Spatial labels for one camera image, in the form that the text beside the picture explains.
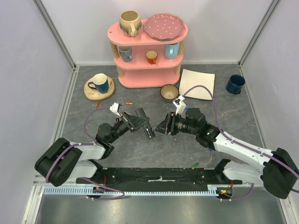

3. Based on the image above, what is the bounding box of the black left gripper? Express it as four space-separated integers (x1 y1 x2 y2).
108 111 150 143

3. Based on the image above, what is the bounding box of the dark battery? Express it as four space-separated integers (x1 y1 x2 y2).
146 127 151 138

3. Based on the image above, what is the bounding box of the black remote control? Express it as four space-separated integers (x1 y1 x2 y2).
135 108 155 140

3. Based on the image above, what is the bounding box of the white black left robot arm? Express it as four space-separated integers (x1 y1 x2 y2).
35 108 154 187

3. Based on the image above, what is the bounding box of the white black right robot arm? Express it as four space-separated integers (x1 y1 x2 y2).
154 108 299 199

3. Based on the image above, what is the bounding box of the brown ceramic bowl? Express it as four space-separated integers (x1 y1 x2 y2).
160 84 179 102

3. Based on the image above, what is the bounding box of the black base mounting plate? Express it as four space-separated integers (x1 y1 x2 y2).
91 167 243 186

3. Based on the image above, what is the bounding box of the white square plate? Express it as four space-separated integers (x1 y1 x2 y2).
179 69 215 100

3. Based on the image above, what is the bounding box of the round beige patterned plate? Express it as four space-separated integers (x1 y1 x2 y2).
84 77 115 101

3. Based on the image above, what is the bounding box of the teal mug cream inside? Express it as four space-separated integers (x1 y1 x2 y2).
87 73 109 94

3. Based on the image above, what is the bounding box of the pink three-tier shelf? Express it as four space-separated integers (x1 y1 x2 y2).
107 22 188 88

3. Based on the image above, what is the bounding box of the small orange cup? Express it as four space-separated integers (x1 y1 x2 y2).
146 50 158 64

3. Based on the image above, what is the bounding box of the grey blue mug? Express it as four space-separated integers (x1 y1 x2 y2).
118 46 133 63

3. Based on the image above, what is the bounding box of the light blue mug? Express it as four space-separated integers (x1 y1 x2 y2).
164 42 180 59

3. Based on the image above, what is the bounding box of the dark blue mug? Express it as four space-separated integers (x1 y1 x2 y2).
226 74 246 95

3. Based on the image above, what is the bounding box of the pink polka dot plate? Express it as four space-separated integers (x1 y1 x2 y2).
144 13 185 41

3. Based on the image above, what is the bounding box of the beige ceramic mug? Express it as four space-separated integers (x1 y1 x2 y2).
119 10 142 37

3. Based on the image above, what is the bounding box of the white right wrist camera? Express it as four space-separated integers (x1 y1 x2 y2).
173 95 186 115

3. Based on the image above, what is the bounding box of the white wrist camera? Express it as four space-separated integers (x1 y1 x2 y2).
173 95 186 115
109 103 121 117

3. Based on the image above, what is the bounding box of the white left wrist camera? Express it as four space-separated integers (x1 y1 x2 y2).
109 103 121 117

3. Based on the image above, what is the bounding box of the white slotted cable duct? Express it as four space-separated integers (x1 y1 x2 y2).
43 186 219 196

